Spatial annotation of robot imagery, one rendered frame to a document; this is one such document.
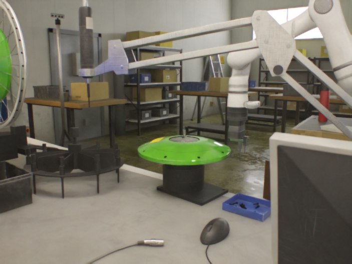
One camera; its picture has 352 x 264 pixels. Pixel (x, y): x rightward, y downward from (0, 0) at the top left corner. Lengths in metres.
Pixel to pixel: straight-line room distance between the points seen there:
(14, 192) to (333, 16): 1.08
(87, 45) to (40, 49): 5.04
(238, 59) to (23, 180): 0.79
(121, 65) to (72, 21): 5.52
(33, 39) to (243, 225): 5.36
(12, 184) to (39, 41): 5.02
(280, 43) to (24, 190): 0.82
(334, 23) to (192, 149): 0.56
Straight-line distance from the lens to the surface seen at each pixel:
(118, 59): 0.81
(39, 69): 5.87
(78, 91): 4.05
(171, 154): 0.91
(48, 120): 5.98
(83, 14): 0.89
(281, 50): 0.72
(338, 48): 1.03
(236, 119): 1.11
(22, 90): 1.19
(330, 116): 0.75
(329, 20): 1.03
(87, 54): 0.88
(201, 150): 0.93
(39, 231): 0.88
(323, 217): 0.31
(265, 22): 0.73
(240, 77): 1.10
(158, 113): 7.16
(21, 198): 1.04
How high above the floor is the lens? 1.31
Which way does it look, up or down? 11 degrees down
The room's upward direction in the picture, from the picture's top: straight up
